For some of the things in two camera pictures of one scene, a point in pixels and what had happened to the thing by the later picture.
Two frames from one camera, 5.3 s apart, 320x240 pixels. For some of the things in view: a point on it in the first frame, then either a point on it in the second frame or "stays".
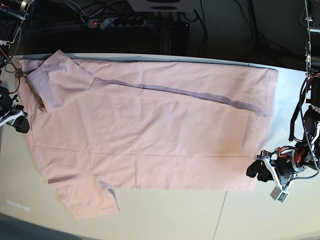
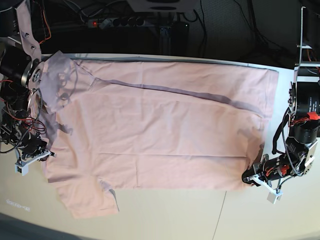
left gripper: x=21 y=124 -> x=40 y=152
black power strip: x=95 y=23 stays
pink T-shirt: x=140 y=124 stays
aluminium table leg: x=165 y=33 stays
